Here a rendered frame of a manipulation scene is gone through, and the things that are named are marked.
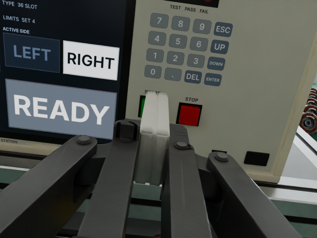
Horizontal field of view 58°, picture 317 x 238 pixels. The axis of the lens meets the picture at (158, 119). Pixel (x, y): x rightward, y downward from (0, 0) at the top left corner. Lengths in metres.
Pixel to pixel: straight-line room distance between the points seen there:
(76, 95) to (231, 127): 0.15
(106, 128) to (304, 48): 0.20
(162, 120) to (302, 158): 0.29
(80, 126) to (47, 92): 0.04
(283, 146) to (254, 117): 0.04
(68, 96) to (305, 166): 0.29
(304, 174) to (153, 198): 0.18
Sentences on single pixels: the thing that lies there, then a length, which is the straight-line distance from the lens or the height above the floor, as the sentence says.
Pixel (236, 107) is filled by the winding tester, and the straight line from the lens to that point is 0.29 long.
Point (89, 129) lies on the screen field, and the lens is 0.29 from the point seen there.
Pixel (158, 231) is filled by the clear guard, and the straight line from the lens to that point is 0.31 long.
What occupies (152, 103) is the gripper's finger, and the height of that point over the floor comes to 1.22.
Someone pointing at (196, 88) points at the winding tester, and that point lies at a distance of 0.27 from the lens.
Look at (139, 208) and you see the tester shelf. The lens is 0.30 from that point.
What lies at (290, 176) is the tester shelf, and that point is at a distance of 0.36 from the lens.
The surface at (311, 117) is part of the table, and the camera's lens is 1.65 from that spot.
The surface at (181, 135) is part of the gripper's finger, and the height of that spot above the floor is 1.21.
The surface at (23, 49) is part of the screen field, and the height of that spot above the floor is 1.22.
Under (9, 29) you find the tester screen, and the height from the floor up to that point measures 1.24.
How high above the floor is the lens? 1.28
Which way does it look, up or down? 22 degrees down
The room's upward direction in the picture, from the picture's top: 8 degrees clockwise
